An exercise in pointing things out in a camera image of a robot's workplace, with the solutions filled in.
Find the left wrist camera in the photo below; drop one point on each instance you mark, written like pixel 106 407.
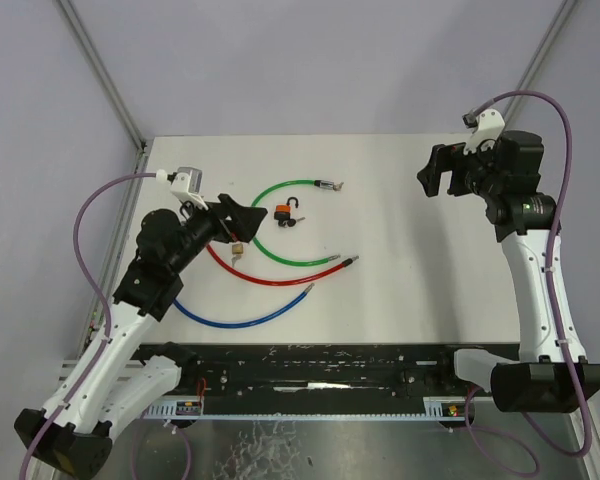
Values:
pixel 186 186

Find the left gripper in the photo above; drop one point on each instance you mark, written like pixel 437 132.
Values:
pixel 245 220

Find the aluminium frame post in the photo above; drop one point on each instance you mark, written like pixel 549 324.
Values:
pixel 550 38
pixel 87 47

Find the left aluminium frame post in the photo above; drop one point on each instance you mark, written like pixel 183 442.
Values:
pixel 87 47

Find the brass padlock with key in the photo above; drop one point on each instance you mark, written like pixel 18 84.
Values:
pixel 237 252

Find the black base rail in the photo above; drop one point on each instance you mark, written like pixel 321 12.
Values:
pixel 223 370

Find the green cable lock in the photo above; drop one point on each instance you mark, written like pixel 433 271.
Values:
pixel 318 183

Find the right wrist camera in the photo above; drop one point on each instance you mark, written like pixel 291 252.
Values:
pixel 485 129

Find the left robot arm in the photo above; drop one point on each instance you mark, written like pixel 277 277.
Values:
pixel 75 429

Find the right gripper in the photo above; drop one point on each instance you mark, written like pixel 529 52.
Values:
pixel 442 160

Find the orange padlock with keys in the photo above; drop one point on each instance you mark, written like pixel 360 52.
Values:
pixel 283 213

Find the right aluminium frame post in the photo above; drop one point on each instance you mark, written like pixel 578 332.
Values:
pixel 550 38

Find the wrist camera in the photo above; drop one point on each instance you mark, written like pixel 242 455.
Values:
pixel 485 129
pixel 186 186

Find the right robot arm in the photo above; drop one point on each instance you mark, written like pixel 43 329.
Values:
pixel 551 361

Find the red cable lock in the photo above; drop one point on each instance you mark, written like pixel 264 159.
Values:
pixel 253 267

